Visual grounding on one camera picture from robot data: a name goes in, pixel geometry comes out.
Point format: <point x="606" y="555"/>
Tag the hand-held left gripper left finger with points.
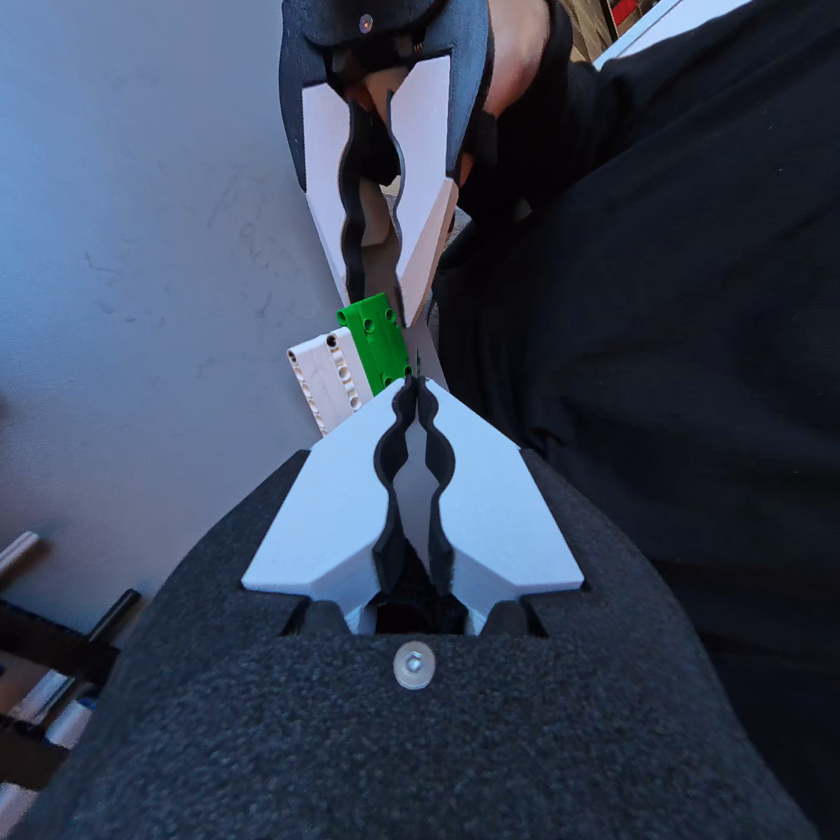
<point x="321" y="525"/>

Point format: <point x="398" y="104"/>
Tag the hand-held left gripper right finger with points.
<point x="505" y="525"/>

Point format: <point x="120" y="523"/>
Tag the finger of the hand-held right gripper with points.
<point x="325" y="164"/>
<point x="426" y="164"/>

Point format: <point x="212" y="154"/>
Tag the white and green lego assembly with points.
<point x="328" y="380"/>

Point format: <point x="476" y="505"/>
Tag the person's right hand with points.
<point x="518" y="52"/>

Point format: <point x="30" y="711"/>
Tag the person's black shirt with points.
<point x="656" y="394"/>

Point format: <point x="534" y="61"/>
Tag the white shelf board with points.
<point x="656" y="33"/>

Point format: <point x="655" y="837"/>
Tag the silver metal bar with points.
<point x="16" y="551"/>

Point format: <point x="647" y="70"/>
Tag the black metal frame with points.
<point x="59" y="643"/>

